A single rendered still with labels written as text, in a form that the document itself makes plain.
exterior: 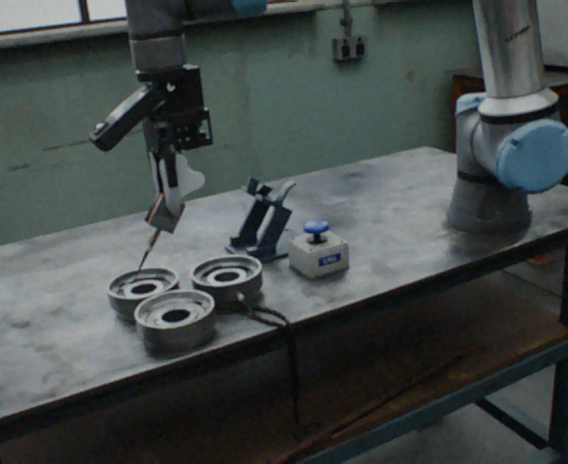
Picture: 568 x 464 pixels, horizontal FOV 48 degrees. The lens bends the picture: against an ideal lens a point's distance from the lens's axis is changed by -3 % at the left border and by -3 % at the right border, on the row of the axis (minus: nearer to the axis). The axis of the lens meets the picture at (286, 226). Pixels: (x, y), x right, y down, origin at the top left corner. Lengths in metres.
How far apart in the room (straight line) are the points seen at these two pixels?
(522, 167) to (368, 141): 2.08
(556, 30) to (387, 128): 0.84
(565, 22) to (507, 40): 2.04
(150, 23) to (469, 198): 0.60
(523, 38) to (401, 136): 2.20
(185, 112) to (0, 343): 0.41
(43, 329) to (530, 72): 0.78
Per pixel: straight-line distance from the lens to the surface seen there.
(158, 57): 0.90
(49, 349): 0.93
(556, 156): 1.00
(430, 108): 3.22
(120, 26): 2.42
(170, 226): 0.98
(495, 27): 0.97
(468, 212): 1.15
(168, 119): 0.92
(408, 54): 3.10
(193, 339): 0.84
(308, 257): 0.98
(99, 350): 0.89
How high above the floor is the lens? 1.23
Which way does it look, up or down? 21 degrees down
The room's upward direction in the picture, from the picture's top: 5 degrees counter-clockwise
